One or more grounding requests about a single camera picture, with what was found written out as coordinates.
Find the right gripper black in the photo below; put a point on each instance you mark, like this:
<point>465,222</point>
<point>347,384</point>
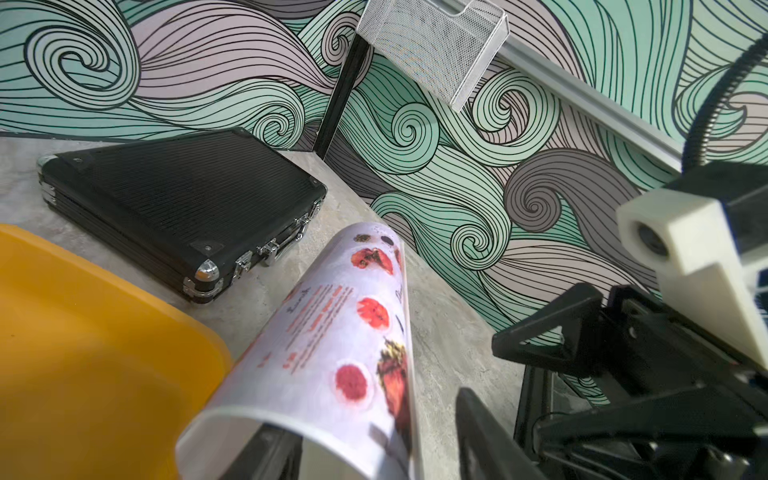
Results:
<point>621,386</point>

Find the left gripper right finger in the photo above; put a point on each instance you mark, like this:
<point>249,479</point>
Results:
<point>486,451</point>

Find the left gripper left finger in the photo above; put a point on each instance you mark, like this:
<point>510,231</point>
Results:
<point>273,453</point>

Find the special menu paper sheet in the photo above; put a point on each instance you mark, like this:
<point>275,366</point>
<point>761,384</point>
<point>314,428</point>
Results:
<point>332,367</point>

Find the yellow plastic tray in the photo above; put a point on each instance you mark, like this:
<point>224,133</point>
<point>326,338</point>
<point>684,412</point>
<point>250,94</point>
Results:
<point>98,377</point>

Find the black hard case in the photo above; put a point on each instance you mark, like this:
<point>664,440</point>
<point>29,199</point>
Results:
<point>196,211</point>

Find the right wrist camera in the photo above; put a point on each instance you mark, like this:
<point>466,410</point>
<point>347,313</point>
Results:
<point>704,235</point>

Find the aluminium right rail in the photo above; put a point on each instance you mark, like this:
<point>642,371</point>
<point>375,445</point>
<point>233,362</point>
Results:
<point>540,47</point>

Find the clear wall brochure holder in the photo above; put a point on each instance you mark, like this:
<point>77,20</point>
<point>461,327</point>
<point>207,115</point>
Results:
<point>445,53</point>

